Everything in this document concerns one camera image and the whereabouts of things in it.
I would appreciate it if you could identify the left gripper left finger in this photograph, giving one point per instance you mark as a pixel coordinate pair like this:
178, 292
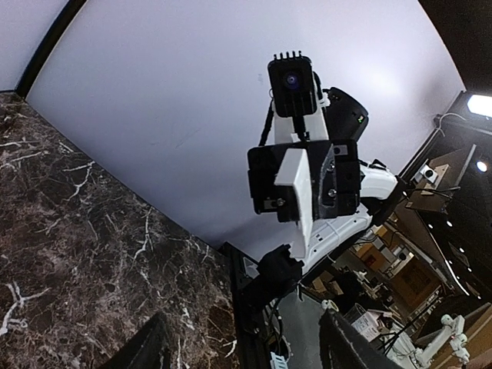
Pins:
148, 348

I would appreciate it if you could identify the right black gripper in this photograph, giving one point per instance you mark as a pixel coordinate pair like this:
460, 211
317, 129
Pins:
335, 179

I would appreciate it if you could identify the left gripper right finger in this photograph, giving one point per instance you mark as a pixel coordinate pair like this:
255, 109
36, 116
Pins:
341, 346

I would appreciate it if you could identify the white battery cover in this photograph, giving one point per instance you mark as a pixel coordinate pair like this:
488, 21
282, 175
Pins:
294, 176

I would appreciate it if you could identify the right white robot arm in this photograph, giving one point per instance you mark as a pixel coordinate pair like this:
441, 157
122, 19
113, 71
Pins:
279, 273

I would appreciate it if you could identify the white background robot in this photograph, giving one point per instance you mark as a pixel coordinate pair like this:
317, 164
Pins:
402, 351

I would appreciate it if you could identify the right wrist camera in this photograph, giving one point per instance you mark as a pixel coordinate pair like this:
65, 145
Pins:
292, 85

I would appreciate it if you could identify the left black frame post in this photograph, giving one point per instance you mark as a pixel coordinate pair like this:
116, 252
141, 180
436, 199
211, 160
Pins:
47, 45

